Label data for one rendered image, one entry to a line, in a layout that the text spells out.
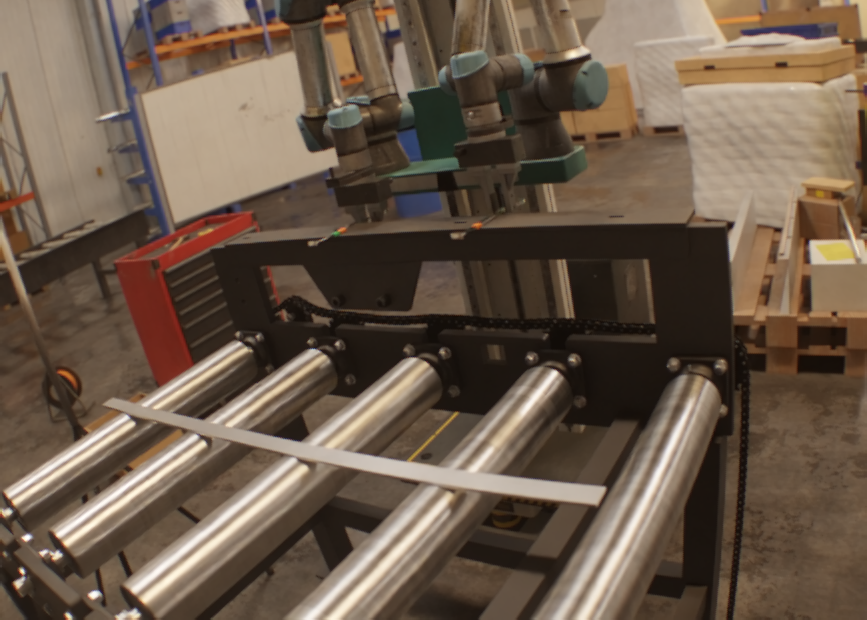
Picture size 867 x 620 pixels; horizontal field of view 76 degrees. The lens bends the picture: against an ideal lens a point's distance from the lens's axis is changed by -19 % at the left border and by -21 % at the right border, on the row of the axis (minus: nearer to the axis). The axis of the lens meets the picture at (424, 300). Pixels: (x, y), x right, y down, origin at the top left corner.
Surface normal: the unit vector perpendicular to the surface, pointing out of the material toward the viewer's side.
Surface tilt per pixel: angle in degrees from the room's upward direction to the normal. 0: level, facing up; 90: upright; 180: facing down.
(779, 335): 90
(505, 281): 90
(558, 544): 0
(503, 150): 90
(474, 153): 90
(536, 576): 0
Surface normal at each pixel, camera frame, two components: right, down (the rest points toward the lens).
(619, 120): -0.47, 0.40
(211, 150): 0.52, 0.18
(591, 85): 0.67, 0.24
